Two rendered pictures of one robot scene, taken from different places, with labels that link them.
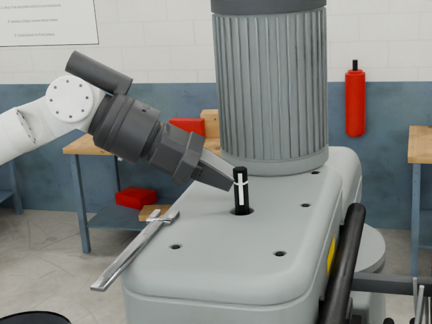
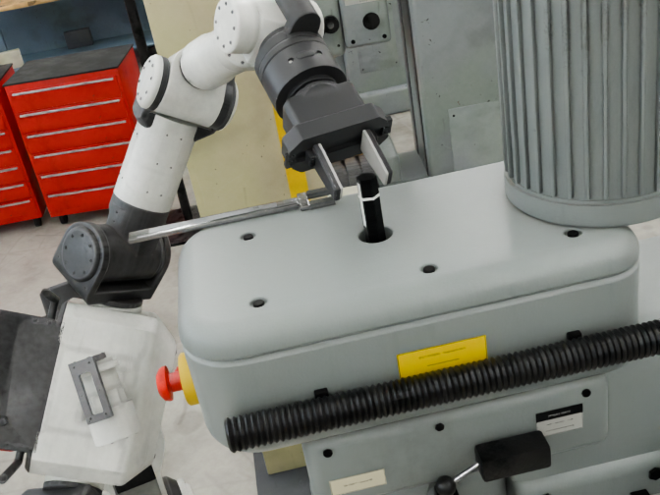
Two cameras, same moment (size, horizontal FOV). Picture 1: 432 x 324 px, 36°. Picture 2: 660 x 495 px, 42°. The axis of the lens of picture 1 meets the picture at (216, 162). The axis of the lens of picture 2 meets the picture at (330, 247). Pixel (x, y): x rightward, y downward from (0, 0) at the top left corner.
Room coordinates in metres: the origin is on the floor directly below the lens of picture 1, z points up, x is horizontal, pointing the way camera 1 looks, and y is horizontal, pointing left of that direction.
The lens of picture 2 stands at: (0.61, -0.77, 2.32)
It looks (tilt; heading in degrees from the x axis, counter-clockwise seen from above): 28 degrees down; 69
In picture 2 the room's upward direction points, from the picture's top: 11 degrees counter-clockwise
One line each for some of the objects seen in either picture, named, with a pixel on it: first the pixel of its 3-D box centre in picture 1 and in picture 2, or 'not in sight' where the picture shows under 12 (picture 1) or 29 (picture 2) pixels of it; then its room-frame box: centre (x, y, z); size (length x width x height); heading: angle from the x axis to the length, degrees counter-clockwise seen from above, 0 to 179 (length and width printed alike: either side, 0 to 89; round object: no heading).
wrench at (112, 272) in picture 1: (136, 245); (231, 216); (0.84, 0.12, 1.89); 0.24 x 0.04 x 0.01; 162
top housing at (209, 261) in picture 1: (247, 253); (398, 293); (0.97, -0.04, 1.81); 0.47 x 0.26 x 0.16; 163
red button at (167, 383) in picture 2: not in sight; (172, 382); (0.71, 0.04, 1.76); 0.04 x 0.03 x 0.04; 73
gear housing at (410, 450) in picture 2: not in sight; (434, 380); (0.99, -0.05, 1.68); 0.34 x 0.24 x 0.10; 163
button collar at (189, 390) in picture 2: not in sight; (192, 377); (0.73, 0.03, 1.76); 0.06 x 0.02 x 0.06; 73
